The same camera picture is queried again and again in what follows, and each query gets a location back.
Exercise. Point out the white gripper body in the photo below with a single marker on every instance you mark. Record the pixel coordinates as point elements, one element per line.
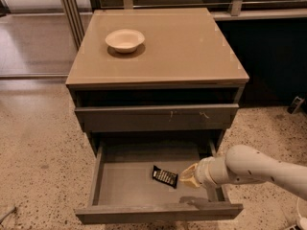
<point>202,172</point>

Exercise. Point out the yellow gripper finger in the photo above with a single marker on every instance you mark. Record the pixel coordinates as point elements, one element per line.
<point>190,182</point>
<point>189,172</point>

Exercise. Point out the black rxbar chocolate wrapper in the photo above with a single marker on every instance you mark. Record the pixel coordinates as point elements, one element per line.
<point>165,177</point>

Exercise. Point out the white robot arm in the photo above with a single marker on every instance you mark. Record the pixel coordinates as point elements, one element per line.
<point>245,165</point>

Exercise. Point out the closed upper drawer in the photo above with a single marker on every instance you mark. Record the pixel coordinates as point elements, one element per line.
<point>157,117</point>

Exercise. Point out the open middle drawer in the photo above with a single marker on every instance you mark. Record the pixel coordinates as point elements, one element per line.
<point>123,190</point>

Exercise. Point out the grey drawer cabinet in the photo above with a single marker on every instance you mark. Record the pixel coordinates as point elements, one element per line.
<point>184,60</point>

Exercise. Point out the small dark floor device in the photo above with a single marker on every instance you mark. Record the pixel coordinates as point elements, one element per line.
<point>295,105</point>

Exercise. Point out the white bowl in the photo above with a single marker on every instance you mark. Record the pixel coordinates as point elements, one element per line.
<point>125,41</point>

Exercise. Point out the metal shelf frame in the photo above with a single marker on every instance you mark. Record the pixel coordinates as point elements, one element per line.
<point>236,0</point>

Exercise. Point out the aluminium door frame post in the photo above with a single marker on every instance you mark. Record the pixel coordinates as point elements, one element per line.
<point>71,11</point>

